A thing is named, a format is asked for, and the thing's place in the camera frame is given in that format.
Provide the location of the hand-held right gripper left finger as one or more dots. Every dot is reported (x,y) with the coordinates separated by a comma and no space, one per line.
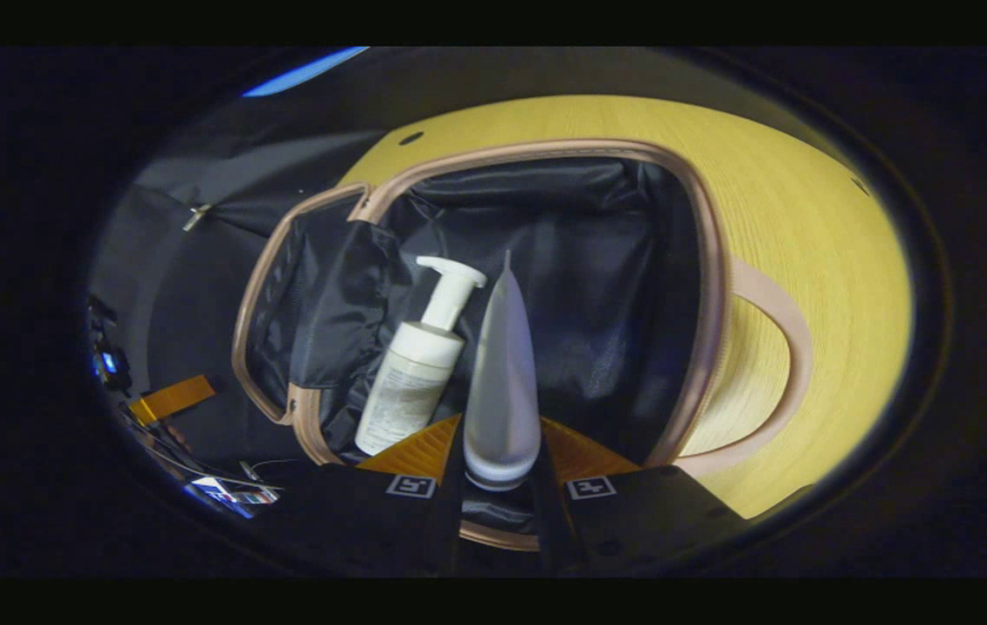
(371,521)

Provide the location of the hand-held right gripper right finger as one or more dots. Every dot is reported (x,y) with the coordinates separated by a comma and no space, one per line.
(649,512)

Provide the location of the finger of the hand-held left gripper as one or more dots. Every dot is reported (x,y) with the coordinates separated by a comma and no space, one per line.
(172,398)

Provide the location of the white pump bottle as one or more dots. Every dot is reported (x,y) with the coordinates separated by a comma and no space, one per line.
(411,382)

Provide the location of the white squeeze tube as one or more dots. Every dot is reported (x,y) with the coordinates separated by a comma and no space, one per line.
(502,382)

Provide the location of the glossy blue white packet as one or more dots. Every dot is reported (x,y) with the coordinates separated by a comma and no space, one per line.
(228,496)

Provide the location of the beige clothes peg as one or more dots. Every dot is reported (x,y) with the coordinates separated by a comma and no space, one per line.
(196,217)

